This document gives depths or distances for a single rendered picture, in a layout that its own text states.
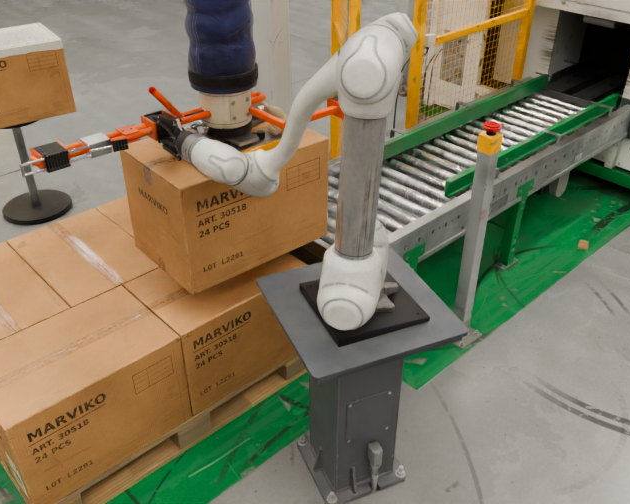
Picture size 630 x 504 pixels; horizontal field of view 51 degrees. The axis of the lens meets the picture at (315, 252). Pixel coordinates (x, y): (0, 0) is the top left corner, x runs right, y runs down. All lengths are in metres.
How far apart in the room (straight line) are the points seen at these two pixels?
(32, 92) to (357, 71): 2.69
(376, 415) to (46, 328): 1.16
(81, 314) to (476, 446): 1.54
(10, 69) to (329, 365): 2.56
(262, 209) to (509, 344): 1.42
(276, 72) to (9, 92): 1.39
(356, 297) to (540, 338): 1.68
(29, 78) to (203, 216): 1.95
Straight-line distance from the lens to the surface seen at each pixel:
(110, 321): 2.41
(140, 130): 2.10
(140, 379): 2.30
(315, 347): 1.90
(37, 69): 3.87
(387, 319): 1.96
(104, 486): 2.60
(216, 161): 1.83
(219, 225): 2.17
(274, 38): 3.62
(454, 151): 3.57
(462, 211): 2.99
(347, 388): 2.10
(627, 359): 3.26
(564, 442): 2.80
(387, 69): 1.43
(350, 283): 1.68
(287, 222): 2.35
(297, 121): 1.78
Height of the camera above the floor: 2.02
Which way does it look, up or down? 34 degrees down
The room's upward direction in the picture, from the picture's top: straight up
